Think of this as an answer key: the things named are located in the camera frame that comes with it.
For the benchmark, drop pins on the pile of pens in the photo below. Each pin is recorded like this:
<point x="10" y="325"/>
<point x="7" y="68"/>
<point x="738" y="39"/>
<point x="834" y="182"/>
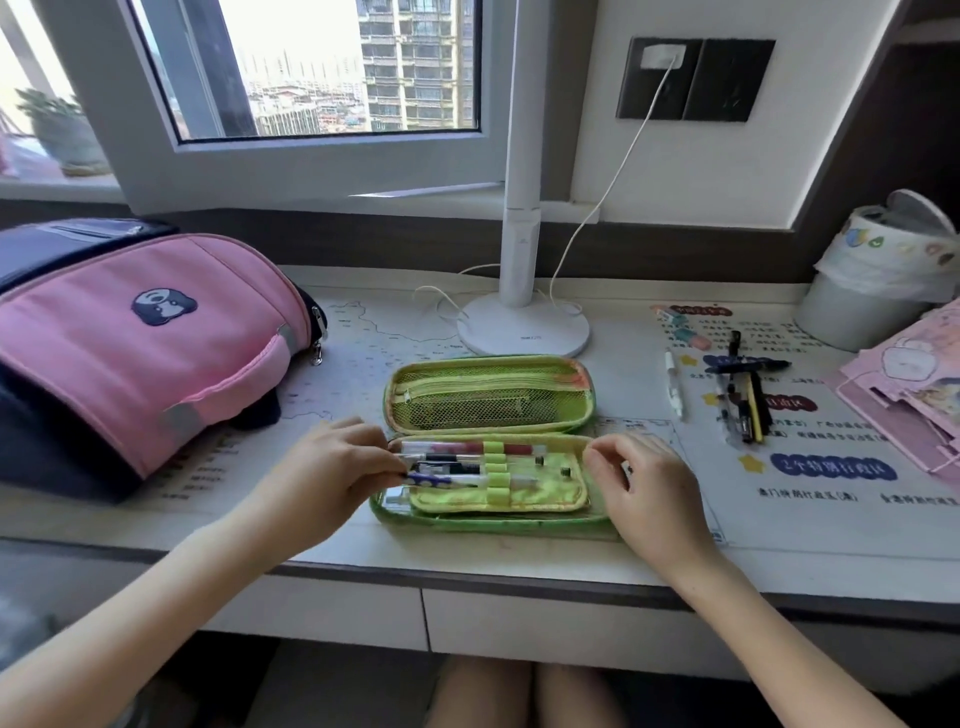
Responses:
<point x="754" y="412"/>

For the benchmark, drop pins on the printed desk mat with map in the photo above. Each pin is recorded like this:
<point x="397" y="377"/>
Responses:
<point x="360" y="337"/>

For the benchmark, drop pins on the white framed window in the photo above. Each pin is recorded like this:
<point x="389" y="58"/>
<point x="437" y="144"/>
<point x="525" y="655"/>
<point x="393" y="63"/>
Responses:
<point x="300" y="169"/>

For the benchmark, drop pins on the white pen with black tip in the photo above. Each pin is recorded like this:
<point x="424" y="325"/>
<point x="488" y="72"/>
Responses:
<point x="673" y="382"/>

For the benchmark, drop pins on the person's left forearm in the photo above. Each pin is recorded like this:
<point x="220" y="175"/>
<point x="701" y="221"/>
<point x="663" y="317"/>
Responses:
<point x="135" y="630"/>

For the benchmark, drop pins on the person's right hand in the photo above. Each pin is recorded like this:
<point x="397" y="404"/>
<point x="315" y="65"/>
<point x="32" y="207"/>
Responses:
<point x="652" y="502"/>

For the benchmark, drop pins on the white charger plug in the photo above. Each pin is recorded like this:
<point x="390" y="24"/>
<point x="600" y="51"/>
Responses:
<point x="663" y="56"/>

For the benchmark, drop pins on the teal and pink eraser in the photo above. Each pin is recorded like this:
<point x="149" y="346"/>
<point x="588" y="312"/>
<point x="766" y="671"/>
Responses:
<point x="670" y="315"/>
<point x="694" y="341"/>

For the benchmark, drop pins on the person's left hand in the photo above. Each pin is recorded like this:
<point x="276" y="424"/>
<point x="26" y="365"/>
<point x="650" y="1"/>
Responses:
<point x="330" y="480"/>

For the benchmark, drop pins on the potted succulent plant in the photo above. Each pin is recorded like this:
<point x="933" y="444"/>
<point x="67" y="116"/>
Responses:
<point x="71" y="139"/>

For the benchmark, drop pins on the slim red pen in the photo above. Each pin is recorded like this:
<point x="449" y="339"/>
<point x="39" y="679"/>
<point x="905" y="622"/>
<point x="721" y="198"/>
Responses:
<point x="465" y="448"/>

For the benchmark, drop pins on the dark wooden shelf unit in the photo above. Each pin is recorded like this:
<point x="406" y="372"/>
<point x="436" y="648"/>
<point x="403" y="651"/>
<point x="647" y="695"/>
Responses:
<point x="900" y="135"/>

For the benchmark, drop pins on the clear pen with black grip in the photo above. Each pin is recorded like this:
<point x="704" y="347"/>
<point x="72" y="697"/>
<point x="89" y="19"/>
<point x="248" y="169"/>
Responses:
<point x="442" y="466"/>

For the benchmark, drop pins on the blue striped pencil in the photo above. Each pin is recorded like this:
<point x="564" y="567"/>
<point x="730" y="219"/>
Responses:
<point x="442" y="479"/>

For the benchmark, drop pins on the person's right forearm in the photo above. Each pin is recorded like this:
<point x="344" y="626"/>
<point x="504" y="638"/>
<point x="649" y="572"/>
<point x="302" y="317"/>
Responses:
<point x="772" y="652"/>

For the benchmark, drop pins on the pink and navy backpack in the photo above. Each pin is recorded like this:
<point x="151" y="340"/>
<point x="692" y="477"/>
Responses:
<point x="150" y="360"/>

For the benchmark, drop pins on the person's left leg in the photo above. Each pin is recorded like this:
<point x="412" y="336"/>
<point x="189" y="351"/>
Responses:
<point x="480" y="697"/>

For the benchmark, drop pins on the green pencil case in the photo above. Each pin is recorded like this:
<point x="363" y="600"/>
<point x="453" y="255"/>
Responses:
<point x="487" y="397"/>

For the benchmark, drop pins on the grey bin with white liner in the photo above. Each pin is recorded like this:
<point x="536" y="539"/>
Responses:
<point x="840" y="319"/>

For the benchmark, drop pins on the white desk lamp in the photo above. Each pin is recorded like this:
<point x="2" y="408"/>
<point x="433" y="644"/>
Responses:
<point x="521" y="247"/>

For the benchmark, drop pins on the person's leg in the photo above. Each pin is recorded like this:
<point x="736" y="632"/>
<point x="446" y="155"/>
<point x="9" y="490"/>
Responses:
<point x="574" y="701"/>
<point x="480" y="697"/>

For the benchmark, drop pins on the person's right leg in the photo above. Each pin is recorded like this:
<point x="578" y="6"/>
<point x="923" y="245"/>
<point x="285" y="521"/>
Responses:
<point x="574" y="701"/>

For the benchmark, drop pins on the pink cardboard organizer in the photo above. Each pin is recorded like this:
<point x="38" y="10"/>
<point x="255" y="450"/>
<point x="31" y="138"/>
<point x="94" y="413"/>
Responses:
<point x="907" y="375"/>

